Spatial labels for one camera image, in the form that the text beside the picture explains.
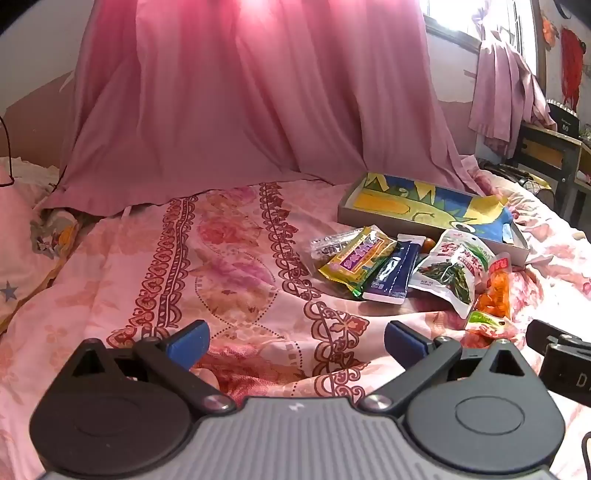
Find black box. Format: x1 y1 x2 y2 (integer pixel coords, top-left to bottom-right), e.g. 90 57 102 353
546 99 580 134

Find white green seaweed packet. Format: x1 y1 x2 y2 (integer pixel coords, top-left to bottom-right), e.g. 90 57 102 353
407 228 496 319

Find pink star pillow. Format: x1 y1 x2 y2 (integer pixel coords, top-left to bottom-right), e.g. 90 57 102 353
0 159 81 335

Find large pink hanging cloth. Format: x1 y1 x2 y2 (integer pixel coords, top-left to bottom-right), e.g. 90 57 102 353
44 0 476 217

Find clear rice cake packet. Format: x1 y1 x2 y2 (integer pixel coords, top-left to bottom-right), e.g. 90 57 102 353
308 233 370 268

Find white green label snack packet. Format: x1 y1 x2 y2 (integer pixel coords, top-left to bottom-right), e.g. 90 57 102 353
464 310 520 340

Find dark blue snack packet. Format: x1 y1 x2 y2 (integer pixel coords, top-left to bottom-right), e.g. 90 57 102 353
361 234 426 304

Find red wall decoration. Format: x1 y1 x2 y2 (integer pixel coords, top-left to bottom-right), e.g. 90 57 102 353
560 27 587 112

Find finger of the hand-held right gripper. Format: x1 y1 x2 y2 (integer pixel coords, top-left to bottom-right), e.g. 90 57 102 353
526 319 591 356

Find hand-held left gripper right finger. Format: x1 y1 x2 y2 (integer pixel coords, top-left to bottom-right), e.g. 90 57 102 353
360 320 532 414

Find orange snack packet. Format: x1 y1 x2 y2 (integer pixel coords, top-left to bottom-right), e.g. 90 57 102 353
475 253 512 321

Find yellow snack packet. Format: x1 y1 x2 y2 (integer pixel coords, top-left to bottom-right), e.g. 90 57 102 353
318 225 399 298

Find pink floral bedsheet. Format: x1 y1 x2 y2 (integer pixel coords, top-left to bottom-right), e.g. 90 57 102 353
0 157 591 480

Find wooden desk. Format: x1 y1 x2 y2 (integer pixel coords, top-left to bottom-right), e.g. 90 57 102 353
508 122 591 232

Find grey printed cloth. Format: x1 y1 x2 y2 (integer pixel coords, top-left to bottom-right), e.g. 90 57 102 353
31 210 79 259

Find light pink window curtain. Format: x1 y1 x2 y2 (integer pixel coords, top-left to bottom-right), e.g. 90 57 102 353
468 9 557 158

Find grey box with painted lining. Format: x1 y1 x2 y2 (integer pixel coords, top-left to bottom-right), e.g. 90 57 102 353
337 172 531 268

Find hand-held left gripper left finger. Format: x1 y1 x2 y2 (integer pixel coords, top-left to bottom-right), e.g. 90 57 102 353
69 320 236 414

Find dark bag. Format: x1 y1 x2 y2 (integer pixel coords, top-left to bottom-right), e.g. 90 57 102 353
478 159 552 197

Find window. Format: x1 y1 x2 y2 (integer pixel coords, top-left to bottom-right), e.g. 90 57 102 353
420 0 541 51

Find black cable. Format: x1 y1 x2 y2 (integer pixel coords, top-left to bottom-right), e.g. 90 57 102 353
0 115 61 190

